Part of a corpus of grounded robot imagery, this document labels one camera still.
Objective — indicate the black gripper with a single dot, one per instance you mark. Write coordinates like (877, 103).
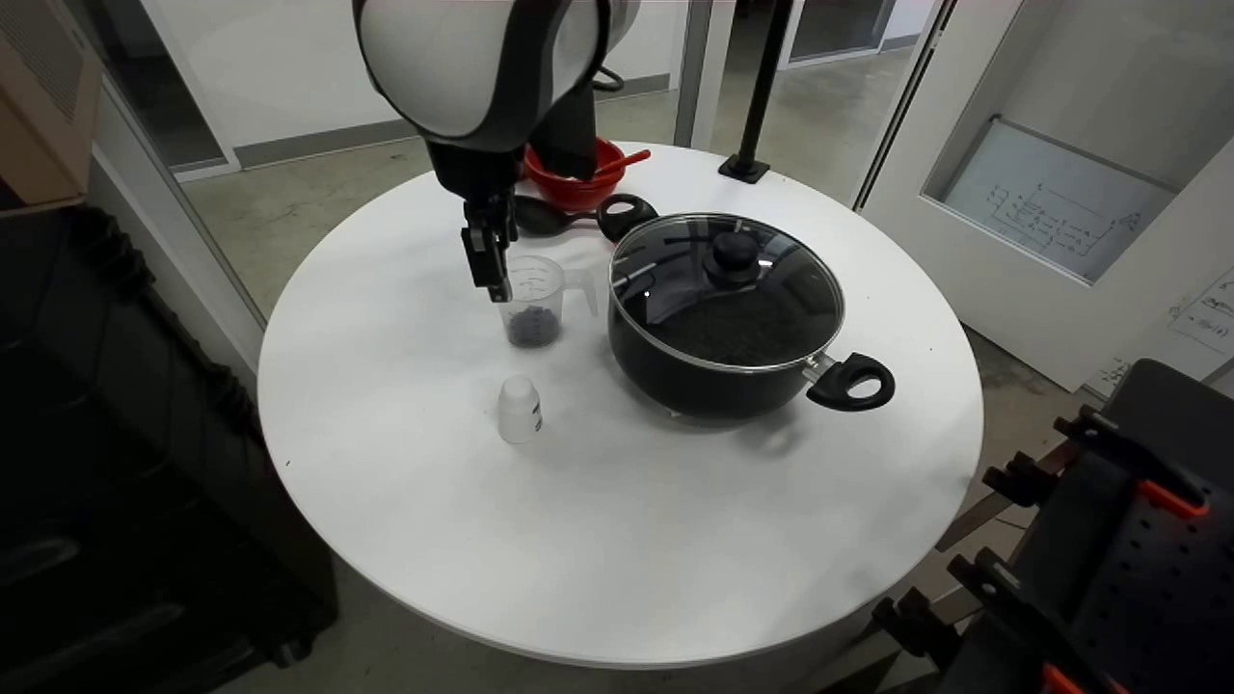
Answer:
(482, 183)

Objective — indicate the red plastic bowl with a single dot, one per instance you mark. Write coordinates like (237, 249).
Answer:
(580, 195)

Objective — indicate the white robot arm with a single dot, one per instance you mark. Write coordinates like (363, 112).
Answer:
(482, 82)

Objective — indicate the black serving spoon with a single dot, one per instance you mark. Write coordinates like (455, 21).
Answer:
(616, 216)

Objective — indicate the glass pot lid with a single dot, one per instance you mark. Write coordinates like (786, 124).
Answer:
(728, 290)

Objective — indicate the round white table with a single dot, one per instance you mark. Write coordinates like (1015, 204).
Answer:
(624, 538)

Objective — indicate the black camera stand pole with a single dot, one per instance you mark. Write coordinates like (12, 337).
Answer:
(742, 163)

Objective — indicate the small white plastic bottle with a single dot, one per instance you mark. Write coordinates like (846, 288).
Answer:
(518, 409)

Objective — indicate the black perforated robot cart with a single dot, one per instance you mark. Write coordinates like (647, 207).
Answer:
(1124, 580)

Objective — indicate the black cooking pot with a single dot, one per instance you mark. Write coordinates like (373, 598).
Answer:
(688, 386)

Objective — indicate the white whiteboard panel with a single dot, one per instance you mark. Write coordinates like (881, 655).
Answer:
(1067, 175)

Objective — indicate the clear plastic measuring cup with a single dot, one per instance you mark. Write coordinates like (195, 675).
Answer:
(534, 313)

